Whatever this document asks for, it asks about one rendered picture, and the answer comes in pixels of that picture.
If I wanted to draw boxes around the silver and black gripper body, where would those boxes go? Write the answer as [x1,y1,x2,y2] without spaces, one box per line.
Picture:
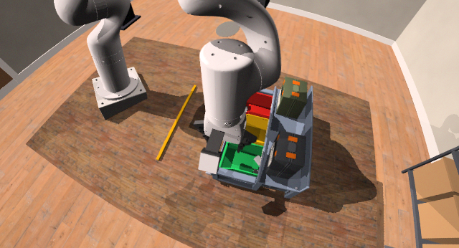
[204,112,247,144]

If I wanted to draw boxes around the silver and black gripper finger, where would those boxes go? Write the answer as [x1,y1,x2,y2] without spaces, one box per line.
[237,130,257,153]
[193,120,209,142]

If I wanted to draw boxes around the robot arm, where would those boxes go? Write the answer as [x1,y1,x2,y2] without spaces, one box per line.
[54,0,281,174]

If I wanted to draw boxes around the red open bin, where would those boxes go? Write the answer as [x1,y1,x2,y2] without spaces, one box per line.
[246,92,273,119]

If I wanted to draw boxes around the grey metal shelf rack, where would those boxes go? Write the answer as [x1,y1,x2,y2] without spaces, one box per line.
[206,85,313,199]

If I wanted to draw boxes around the yellow open bin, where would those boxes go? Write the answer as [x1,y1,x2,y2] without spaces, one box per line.
[245,114,269,146]

